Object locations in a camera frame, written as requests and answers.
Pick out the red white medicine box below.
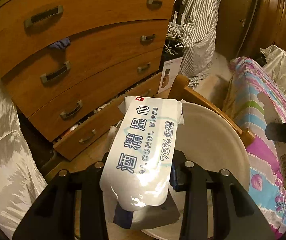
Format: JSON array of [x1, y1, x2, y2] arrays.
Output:
[[257, 92, 286, 189]]

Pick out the alcohol wipes packet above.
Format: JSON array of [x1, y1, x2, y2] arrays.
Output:
[[100, 96, 184, 230]]

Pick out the purple floral bed sheet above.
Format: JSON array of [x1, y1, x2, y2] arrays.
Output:
[[223, 56, 286, 238]]

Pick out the white satin cloth left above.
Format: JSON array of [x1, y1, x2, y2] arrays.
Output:
[[0, 82, 47, 238]]

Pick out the white plastic bucket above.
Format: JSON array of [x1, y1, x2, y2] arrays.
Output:
[[103, 101, 251, 240]]

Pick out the dark wooden wardrobe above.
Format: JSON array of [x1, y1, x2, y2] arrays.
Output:
[[238, 0, 286, 59]]

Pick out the white product box on floor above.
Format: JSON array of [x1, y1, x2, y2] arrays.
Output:
[[158, 57, 183, 94]]

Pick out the dark wooden door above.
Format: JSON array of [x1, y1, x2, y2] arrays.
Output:
[[215, 0, 256, 60]]

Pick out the grey striped cloth cover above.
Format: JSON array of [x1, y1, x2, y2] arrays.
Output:
[[180, 0, 221, 89]]

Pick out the wooden chest of drawers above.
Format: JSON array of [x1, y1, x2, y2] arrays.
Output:
[[0, 0, 174, 160]]

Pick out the blue cloth in drawer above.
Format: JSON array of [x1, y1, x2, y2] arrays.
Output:
[[49, 37, 71, 50]]

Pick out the wooden chair frame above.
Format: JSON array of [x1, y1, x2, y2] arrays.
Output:
[[168, 74, 255, 147]]

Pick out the tangled white cables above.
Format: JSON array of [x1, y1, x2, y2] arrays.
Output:
[[165, 12, 188, 54]]

